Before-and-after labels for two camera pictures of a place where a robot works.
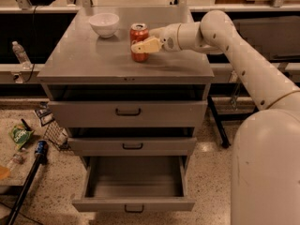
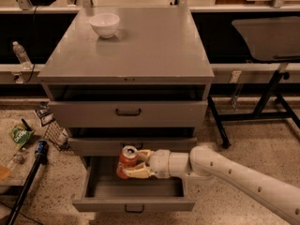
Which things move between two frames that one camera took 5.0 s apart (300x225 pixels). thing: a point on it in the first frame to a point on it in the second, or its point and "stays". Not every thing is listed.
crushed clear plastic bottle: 19,158 stays
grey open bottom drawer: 134,184 stays
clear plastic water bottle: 22,56 stays
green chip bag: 20,134 stays
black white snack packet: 45,115 stays
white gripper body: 169,37 to 159,163
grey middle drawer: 133,146 stays
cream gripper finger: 149,45 to 141,171
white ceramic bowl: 105,24 stays
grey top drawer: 163,114 stays
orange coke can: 139,32 to 128,157
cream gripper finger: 157,32 to 143,155
